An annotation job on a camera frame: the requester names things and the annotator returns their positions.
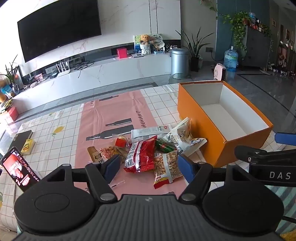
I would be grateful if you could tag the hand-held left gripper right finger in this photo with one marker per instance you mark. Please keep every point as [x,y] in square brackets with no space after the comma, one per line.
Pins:
[186,168]

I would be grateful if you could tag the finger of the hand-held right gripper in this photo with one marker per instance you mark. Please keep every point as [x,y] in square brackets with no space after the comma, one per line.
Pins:
[285,138]
[251,154]

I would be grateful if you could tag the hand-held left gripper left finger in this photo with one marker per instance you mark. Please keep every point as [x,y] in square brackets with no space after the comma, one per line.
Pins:
[112,167]

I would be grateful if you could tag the yellow snack packet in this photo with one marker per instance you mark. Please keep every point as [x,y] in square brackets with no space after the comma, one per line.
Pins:
[111,151]

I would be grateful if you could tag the peanut snack packet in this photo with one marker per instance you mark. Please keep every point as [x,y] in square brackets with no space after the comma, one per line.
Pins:
[166,169]

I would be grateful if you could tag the brown snack packet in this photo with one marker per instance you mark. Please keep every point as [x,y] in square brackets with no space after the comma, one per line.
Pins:
[93,154]

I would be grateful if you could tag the clear red-label snack packet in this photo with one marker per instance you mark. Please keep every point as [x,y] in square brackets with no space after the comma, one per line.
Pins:
[120,141]

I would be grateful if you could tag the red snack packet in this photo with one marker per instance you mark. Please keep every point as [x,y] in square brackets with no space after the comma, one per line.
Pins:
[141,155]

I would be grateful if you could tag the green snack packet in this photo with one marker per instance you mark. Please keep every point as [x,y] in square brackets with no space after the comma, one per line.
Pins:
[164,146]

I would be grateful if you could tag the white and blue snack packet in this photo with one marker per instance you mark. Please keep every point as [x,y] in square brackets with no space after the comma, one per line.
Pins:
[178,136]

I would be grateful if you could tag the silver snack packet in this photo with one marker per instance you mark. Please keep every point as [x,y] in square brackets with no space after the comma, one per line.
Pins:
[148,132]

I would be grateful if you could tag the orange cardboard box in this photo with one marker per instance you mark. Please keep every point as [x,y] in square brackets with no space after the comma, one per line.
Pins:
[198,115]

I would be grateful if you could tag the teal knitted cloth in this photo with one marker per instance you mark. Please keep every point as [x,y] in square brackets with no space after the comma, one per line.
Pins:
[288,201]

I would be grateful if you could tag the pink bottle-print table mat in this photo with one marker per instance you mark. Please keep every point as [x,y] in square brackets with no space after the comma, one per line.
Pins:
[111,109]

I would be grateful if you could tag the yellow box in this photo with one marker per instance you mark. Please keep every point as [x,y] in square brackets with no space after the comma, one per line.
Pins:
[28,146]

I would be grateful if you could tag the small pink heater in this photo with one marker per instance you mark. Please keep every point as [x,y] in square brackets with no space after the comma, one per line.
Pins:
[220,72]

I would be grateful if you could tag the white marble tv console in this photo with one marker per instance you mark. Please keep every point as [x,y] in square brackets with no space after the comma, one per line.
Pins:
[104,76]

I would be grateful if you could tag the smartphone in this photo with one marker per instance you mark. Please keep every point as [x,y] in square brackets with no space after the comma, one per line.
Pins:
[19,168]

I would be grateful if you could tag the black book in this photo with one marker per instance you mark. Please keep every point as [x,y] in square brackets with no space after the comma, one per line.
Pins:
[22,139]

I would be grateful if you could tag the dark sideboard cabinet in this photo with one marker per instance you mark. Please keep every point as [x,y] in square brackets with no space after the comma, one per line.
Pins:
[256,47]

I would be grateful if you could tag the blue water jug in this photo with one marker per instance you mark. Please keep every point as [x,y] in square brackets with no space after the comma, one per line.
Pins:
[230,59]

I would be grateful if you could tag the silver trash can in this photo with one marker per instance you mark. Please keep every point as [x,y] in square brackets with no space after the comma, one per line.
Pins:
[179,61]

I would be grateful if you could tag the white router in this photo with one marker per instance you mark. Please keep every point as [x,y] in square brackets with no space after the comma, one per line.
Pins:
[63,69]

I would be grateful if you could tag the red storage box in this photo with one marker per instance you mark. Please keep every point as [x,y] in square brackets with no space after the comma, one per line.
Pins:
[9,114]

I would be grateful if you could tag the long-leaf potted plant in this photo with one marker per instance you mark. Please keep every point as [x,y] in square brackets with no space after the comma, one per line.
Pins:
[195,49]

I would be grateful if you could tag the trailing ivy plant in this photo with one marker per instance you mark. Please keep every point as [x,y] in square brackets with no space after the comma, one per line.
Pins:
[239,25]

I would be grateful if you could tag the white woven basket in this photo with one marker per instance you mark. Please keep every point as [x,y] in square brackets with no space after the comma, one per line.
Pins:
[145,49]

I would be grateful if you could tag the round printed hand fan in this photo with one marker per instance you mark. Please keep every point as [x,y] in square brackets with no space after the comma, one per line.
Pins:
[158,39]

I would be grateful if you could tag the brown teddy bear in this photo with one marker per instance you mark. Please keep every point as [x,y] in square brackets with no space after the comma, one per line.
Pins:
[145,39]

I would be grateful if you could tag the orange plush toy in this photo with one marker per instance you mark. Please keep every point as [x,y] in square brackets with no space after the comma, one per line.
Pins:
[2,92]

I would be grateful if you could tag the small potted plant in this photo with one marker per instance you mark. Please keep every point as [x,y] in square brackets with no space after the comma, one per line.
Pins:
[12,74]

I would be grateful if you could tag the black television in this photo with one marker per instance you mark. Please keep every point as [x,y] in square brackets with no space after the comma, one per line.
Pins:
[60,25]

